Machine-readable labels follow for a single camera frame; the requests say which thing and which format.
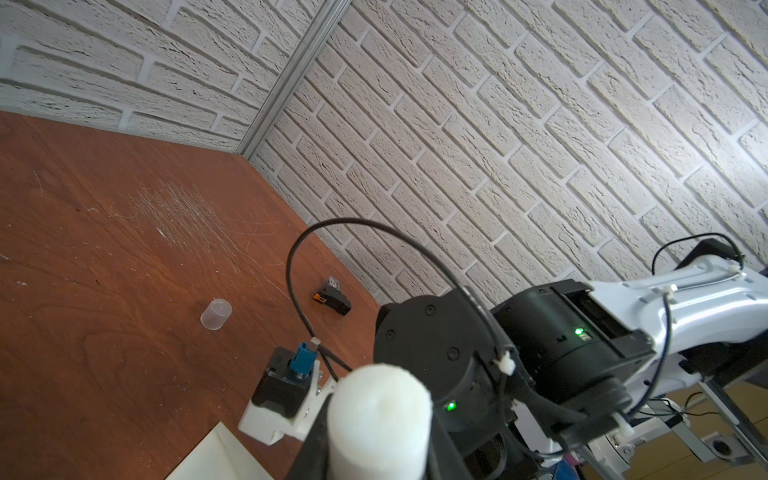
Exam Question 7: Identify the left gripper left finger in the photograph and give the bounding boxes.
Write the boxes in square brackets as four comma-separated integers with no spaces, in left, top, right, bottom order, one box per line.
[284,396,333,480]

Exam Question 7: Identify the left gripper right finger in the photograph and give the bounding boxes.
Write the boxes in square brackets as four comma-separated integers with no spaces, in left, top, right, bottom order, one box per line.
[427,416,472,480]

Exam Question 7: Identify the white glue stick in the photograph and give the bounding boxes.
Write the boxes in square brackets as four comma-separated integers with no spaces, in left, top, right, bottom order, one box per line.
[327,364,433,479]

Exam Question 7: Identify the cream envelope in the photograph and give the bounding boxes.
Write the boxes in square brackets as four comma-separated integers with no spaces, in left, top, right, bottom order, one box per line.
[166,422,273,480]

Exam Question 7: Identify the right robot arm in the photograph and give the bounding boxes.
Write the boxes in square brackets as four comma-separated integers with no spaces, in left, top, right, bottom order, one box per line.
[373,241,767,479]

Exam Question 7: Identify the small black orange object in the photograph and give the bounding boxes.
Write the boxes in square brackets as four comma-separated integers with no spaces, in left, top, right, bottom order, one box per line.
[313,277,351,316]

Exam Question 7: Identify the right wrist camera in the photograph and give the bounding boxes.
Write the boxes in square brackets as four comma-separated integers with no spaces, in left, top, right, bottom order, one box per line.
[238,338,337,446]

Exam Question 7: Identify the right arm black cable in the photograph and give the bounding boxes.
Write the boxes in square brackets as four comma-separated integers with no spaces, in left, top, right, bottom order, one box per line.
[285,217,748,421]

